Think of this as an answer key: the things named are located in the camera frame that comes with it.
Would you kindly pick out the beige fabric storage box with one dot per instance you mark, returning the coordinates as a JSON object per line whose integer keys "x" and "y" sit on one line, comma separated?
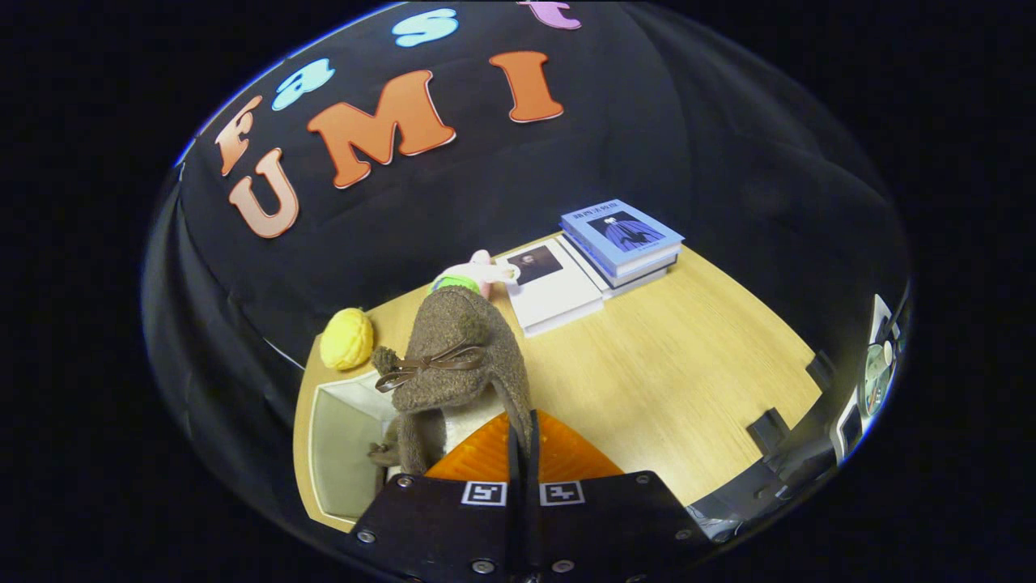
{"x": 344, "y": 437}

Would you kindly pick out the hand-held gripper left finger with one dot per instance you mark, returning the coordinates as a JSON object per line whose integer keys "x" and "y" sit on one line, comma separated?
{"x": 437, "y": 526}

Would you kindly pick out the blue cover book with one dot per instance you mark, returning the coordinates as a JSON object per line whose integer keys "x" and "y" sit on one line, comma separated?
{"x": 623, "y": 231}

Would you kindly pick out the green and pink plush toy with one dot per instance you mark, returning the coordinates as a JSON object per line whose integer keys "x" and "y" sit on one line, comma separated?
{"x": 477, "y": 271}

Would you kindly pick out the thin blue spine book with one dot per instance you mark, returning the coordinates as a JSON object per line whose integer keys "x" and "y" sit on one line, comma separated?
{"x": 639, "y": 276}

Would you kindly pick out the yellow bumpy plush ball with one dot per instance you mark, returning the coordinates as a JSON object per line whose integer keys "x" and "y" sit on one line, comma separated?
{"x": 346, "y": 340}

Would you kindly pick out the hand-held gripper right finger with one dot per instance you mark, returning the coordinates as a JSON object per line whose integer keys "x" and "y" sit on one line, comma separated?
{"x": 607, "y": 526}

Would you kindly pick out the black table edge bracket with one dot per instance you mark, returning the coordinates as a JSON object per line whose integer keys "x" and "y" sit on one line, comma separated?
{"x": 821, "y": 369}
{"x": 769, "y": 427}

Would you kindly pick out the white portrait cover book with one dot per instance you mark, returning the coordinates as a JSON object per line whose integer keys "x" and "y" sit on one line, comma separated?
{"x": 558, "y": 295}

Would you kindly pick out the brown fuzzy loafer shoe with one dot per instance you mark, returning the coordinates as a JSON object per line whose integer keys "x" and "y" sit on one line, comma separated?
{"x": 413, "y": 445}
{"x": 453, "y": 332}

